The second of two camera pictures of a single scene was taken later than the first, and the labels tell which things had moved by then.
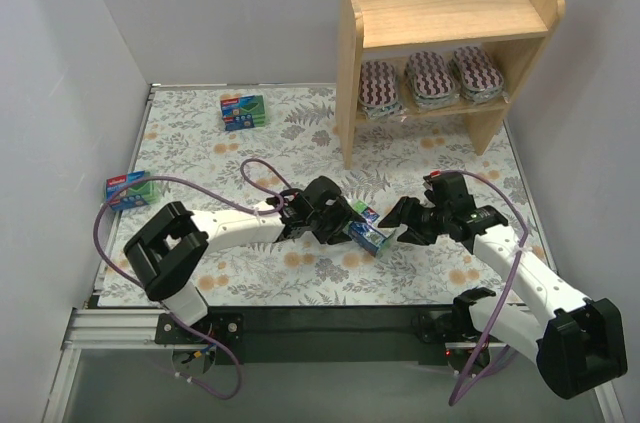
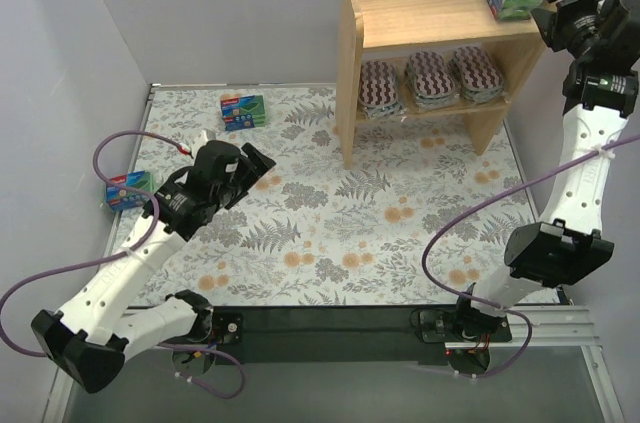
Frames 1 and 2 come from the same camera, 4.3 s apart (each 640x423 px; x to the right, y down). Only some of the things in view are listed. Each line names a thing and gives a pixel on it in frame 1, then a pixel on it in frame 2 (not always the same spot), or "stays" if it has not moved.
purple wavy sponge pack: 430,81 stays
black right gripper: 424,218 -> 567,7
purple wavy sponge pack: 476,76 stays
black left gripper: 331,218 -> 242,175
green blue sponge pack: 241,112 stays
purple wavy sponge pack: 378,90 stays
